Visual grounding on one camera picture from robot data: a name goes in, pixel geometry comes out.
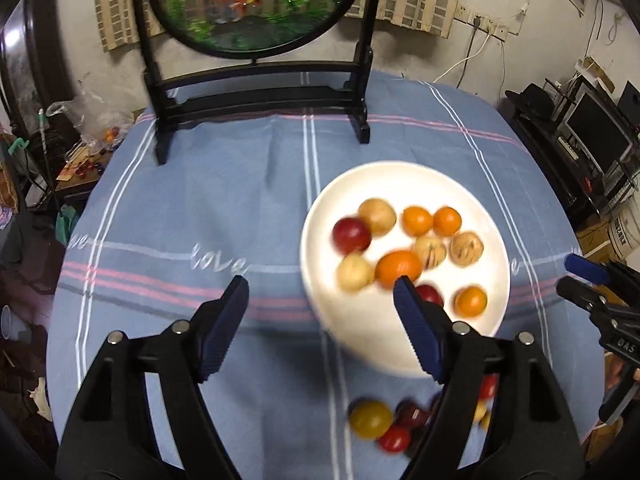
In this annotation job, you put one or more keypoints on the small red tomato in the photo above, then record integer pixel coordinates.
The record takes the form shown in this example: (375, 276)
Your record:
(431, 294)

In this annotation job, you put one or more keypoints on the white round plate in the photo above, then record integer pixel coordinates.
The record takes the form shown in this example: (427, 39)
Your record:
(450, 330)

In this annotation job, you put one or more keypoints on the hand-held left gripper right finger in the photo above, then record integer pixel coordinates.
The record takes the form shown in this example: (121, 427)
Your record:
(417, 330)

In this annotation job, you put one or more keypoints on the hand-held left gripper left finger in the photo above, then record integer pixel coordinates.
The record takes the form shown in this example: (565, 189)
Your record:
(222, 330)

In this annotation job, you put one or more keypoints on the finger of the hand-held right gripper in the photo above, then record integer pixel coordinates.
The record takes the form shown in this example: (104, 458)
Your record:
(585, 267)
(580, 295)

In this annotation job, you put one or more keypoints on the black hat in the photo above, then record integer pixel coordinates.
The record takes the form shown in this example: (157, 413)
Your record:
(535, 97)

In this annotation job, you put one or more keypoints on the round goldfish screen black stand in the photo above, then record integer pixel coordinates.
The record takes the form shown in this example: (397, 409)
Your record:
(250, 5)

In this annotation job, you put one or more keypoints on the white wall sockets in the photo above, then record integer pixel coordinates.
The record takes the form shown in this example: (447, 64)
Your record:
(482, 20)

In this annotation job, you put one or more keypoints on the yellow speckled plum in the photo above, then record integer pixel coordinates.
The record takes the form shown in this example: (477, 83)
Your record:
(430, 251)

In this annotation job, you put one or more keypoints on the small yellow plum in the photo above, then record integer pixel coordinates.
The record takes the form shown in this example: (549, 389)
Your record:
(354, 272)
(479, 412)

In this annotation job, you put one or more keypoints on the large tan passion fruit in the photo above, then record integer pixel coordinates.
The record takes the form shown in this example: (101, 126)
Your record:
(377, 216)

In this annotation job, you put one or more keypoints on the dark red plum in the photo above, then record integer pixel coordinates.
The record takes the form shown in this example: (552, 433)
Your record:
(488, 386)
(412, 414)

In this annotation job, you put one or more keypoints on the blue striped tablecloth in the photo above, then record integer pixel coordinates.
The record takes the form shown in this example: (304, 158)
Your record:
(200, 210)

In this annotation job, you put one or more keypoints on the green cloth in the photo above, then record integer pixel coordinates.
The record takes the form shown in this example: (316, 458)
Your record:
(67, 222)

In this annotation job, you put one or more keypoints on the black speaker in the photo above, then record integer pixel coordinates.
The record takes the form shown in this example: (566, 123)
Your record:
(630, 102)

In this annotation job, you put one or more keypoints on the black metal shelf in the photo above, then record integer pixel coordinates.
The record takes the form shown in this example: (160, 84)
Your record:
(545, 150)

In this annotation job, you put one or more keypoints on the clear plastic cup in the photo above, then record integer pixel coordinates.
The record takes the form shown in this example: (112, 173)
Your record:
(10, 325)

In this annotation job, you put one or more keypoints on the small cardboard box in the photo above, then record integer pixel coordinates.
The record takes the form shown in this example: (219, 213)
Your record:
(595, 70)

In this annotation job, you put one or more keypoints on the green yellow tomato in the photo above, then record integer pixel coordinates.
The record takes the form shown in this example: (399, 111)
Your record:
(371, 417)

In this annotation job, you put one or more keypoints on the large orange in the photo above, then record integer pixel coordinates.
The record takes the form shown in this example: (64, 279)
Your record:
(395, 267)

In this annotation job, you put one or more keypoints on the small orange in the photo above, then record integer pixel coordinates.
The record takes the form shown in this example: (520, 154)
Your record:
(417, 221)
(446, 221)

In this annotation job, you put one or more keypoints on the white bucket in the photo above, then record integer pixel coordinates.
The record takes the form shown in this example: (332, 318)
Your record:
(625, 232)

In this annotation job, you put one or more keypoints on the large red plum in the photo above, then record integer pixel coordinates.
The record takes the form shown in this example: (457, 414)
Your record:
(351, 235)

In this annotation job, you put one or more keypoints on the black computer monitor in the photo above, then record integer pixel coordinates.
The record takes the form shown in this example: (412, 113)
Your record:
(597, 127)

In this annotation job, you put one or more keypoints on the tan brown-marked passion fruit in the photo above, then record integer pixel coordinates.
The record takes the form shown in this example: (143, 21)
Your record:
(466, 247)

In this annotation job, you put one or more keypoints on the clear plastic bag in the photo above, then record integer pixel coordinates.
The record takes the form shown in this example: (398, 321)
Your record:
(85, 115)

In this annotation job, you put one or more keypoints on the yellow orange tomato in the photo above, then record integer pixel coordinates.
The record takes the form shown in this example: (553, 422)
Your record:
(471, 300)

